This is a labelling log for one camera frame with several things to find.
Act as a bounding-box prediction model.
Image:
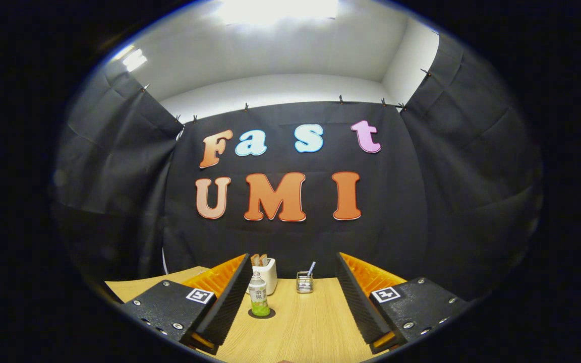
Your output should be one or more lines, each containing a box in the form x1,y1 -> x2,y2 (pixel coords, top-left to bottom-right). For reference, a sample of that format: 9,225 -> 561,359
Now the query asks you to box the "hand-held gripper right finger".
335,252 -> 470,355

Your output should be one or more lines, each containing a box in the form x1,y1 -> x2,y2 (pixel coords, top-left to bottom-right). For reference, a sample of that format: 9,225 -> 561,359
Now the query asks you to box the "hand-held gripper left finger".
119,253 -> 254,356

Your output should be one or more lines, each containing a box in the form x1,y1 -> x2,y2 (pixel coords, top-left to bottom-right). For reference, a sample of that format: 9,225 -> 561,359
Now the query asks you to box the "clear juice bottle green label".
248,271 -> 271,317

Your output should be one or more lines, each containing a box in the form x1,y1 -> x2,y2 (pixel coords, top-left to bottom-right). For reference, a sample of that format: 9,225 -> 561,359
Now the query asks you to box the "white toaster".
247,257 -> 278,296

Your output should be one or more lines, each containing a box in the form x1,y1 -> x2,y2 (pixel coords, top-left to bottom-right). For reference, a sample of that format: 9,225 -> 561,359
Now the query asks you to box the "wooden table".
105,266 -> 397,363

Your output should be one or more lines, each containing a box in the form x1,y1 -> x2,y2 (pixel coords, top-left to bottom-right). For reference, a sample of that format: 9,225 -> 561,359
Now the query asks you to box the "small ceiling light panel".
119,46 -> 148,73

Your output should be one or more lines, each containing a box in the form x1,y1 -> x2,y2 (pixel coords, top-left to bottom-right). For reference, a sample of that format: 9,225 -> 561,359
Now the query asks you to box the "large ceiling light panel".
217,0 -> 340,26

